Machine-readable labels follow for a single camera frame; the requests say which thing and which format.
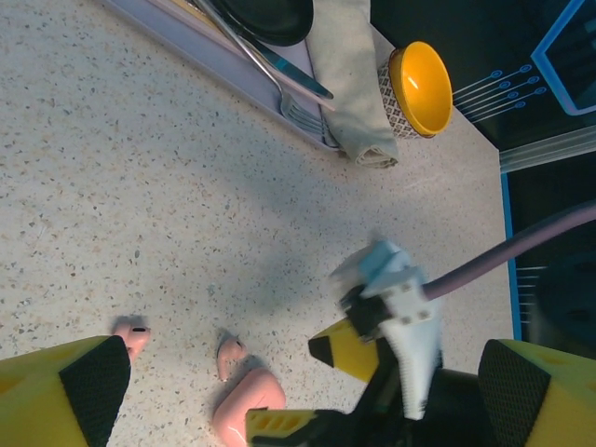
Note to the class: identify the lavender serving tray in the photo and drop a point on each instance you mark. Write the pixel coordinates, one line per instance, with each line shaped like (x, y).
(205, 51)

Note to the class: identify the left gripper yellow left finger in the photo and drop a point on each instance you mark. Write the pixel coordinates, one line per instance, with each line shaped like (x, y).
(46, 396)

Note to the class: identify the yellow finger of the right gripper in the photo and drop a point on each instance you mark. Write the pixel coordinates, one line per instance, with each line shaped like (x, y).
(279, 423)
(349, 358)

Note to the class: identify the aluminium corner post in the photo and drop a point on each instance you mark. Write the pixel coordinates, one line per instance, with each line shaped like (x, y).
(549, 149)

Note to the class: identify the orange patterned bowl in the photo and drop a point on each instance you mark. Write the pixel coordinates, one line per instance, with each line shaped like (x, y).
(419, 88)

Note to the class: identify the pink eraser block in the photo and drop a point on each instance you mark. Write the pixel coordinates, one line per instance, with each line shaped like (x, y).
(251, 396)

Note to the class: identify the black round plate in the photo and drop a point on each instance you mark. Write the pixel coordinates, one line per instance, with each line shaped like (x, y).
(274, 21)

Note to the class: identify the silver fork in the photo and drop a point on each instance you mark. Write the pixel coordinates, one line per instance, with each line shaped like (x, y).
(291, 104)

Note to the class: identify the beige folded cloth napkin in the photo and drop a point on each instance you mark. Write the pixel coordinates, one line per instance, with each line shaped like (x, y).
(354, 93)

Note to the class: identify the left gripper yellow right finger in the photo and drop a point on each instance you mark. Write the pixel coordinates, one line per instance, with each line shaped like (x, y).
(559, 400)

